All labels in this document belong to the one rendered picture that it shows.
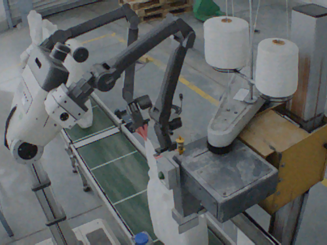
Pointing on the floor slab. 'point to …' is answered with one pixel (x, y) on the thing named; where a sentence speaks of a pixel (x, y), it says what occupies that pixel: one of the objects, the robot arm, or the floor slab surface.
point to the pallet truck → (202, 12)
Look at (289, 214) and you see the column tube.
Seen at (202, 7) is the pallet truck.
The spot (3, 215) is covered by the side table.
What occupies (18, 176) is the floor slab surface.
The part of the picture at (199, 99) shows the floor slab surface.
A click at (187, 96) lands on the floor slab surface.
